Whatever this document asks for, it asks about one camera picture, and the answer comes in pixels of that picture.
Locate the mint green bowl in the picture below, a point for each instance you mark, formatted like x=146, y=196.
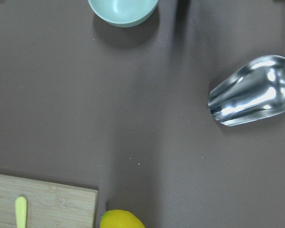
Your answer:
x=123, y=13

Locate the oval yellow lemon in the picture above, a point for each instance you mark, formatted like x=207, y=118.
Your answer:
x=118, y=218

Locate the metal scoop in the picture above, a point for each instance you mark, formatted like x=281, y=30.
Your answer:
x=254, y=92

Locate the wooden cutting board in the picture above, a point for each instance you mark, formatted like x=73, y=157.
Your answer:
x=49, y=205

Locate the yellow plastic knife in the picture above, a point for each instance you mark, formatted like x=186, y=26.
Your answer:
x=21, y=212

